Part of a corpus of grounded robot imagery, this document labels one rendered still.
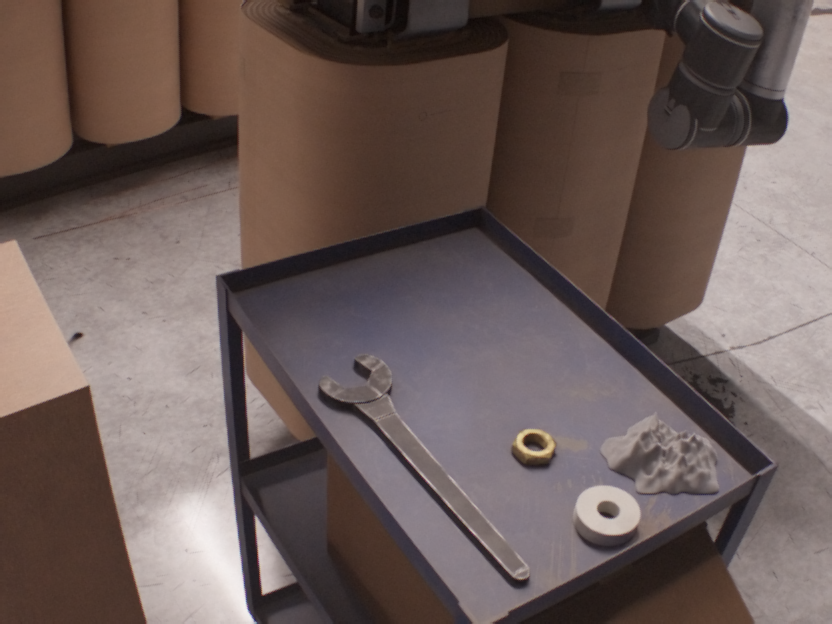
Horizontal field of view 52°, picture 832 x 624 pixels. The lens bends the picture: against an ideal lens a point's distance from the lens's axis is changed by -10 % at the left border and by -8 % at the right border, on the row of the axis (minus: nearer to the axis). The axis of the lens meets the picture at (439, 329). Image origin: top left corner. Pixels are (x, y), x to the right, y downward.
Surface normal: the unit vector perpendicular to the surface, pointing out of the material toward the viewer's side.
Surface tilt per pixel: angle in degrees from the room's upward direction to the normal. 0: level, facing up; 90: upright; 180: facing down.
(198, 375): 0
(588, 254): 90
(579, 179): 90
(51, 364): 0
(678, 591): 26
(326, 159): 90
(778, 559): 0
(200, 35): 90
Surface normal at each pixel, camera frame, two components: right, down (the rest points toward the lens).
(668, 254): 0.28, 0.61
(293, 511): 0.09, -0.78
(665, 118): -0.88, 0.17
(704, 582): 0.32, -0.46
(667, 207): 0.00, 0.62
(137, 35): 0.59, 0.54
